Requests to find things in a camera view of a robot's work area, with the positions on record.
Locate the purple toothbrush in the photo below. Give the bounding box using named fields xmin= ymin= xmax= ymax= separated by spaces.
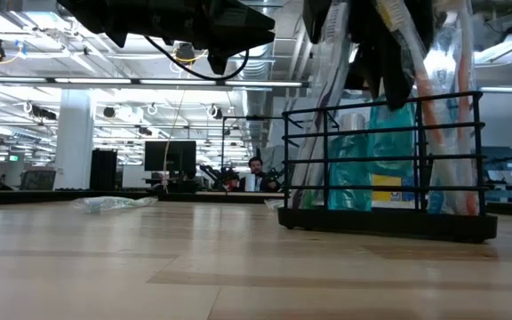
xmin=289 ymin=0 xmax=350 ymax=210

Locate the orange toothbrush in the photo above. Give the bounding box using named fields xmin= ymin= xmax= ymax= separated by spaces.
xmin=373 ymin=0 xmax=479 ymax=218
xmin=433 ymin=0 xmax=477 ymax=217

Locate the black wire toothbrush caddy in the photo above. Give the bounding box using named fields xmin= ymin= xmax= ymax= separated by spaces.
xmin=276 ymin=90 xmax=499 ymax=244

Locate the teal mouthwash bottle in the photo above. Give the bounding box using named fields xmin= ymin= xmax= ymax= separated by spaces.
xmin=326 ymin=112 xmax=374 ymax=212

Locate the teal toothpaste tube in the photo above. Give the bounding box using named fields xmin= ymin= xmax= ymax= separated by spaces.
xmin=365 ymin=95 xmax=417 ymax=180

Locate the black desk monitor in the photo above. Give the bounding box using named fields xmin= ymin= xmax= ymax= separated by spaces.
xmin=143 ymin=140 xmax=197 ymax=180

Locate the silver ventilation duct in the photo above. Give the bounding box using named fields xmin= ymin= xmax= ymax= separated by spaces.
xmin=231 ymin=0 xmax=279 ymax=150

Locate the long ceiling light bar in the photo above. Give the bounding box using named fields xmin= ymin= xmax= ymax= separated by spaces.
xmin=0 ymin=76 xmax=308 ymax=89

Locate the teal screen monitor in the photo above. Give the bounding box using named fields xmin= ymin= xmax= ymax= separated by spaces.
xmin=476 ymin=146 xmax=512 ymax=184

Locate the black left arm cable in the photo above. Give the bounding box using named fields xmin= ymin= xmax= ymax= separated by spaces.
xmin=143 ymin=36 xmax=252 ymax=83

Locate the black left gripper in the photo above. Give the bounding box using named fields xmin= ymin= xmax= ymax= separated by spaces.
xmin=113 ymin=0 xmax=277 ymax=76

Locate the black cabinet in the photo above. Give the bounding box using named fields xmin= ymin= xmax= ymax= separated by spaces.
xmin=89 ymin=148 xmax=119 ymax=191

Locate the white structural column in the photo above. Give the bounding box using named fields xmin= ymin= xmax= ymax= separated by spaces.
xmin=53 ymin=88 xmax=96 ymax=191

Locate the person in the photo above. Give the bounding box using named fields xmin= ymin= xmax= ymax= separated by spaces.
xmin=239 ymin=156 xmax=279 ymax=193

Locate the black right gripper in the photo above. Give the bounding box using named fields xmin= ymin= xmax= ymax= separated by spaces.
xmin=302 ymin=0 xmax=437 ymax=111

